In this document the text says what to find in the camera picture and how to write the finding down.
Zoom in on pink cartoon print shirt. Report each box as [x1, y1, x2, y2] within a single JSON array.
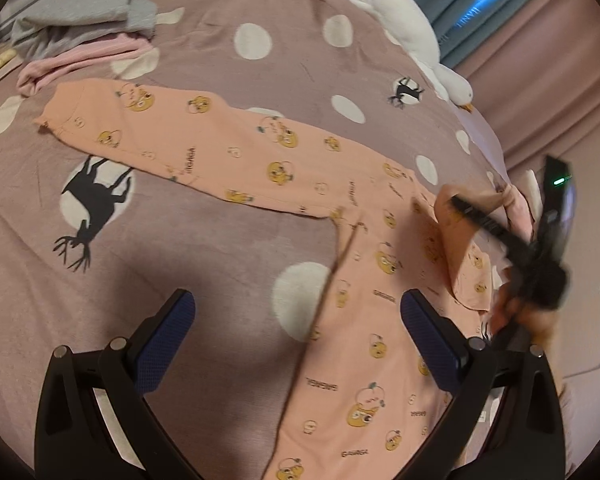
[[38, 79, 492, 479]]

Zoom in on pink garment in pile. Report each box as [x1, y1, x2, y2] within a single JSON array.
[[16, 32, 151, 98]]

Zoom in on white power cable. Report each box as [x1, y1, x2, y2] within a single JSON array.
[[561, 356, 600, 380]]

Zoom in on folded white garment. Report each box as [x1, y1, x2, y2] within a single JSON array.
[[519, 169, 543, 229]]

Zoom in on grey garment pile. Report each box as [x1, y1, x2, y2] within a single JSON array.
[[10, 0, 157, 61]]

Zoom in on folded pink garment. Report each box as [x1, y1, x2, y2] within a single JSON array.
[[502, 184, 533, 243]]

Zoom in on person's right hand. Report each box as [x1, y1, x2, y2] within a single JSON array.
[[489, 283, 559, 351]]

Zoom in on white goose plush toy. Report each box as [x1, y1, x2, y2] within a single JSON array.
[[349, 0, 474, 112]]

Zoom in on mauve polka dot bedspread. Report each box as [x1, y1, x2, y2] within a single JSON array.
[[0, 0, 506, 479]]

